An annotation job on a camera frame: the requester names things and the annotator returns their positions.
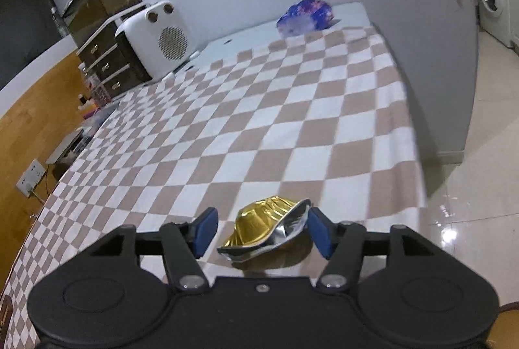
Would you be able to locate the black drawer cabinet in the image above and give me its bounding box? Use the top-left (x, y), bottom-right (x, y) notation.
top-left (77, 3), bottom-right (151, 100)

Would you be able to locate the upright small water bottle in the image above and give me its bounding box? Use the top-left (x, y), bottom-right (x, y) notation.
top-left (78, 62), bottom-right (111, 108)

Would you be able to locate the blue purple plastic bag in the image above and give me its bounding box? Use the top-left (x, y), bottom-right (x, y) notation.
top-left (276, 0), bottom-right (334, 39)

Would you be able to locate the glass fish tank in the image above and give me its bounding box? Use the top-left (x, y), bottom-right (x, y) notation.
top-left (62, 0), bottom-right (142, 47)

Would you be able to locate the gold foil wrapper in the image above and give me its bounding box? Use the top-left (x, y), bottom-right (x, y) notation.
top-left (217, 195), bottom-right (312, 264)

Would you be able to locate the checkered beige tablecloth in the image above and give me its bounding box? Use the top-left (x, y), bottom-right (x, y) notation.
top-left (5, 26), bottom-right (426, 348)

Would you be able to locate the white space heater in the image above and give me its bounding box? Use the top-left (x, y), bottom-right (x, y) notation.
top-left (115, 1), bottom-right (196, 81)

